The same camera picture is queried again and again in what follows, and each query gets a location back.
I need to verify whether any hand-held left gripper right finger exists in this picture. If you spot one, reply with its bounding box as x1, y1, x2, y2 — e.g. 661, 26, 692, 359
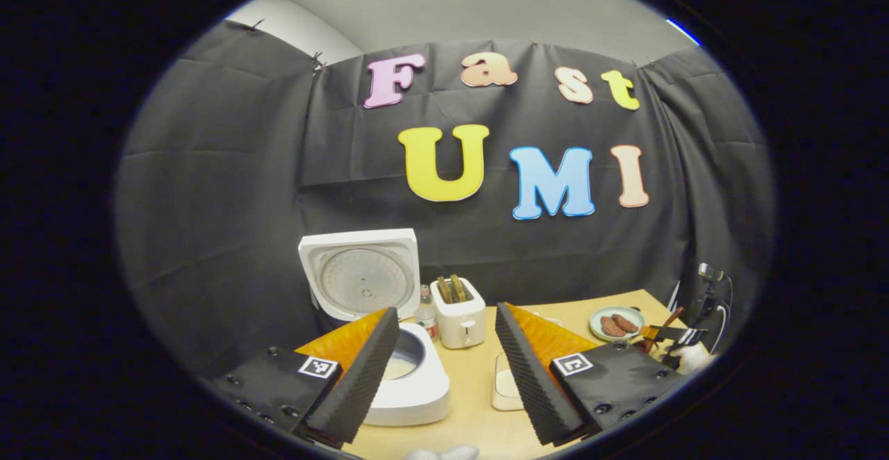
495, 302, 695, 447

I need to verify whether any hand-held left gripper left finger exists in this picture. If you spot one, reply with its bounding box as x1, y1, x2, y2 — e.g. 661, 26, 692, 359
208, 307, 401, 447

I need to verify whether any brown wooden spoon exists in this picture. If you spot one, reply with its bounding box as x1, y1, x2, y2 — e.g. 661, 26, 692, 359
649, 307, 686, 353

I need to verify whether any clear box of rice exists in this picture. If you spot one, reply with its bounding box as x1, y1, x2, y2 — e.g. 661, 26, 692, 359
491, 352, 525, 411

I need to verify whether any white rice cooker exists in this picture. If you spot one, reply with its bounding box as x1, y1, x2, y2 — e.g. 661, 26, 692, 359
299, 229, 451, 427

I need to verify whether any pale green plate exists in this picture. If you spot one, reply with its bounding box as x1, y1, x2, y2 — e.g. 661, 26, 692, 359
589, 306, 645, 342

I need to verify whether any clear plastic water bottle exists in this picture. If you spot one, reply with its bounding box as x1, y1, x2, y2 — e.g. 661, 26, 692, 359
415, 285, 440, 341

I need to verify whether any white toaster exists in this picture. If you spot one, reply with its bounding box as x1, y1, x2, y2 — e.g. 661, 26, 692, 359
430, 276, 487, 350

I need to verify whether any black backdrop cloth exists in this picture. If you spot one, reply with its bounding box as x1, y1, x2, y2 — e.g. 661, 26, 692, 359
115, 21, 775, 377

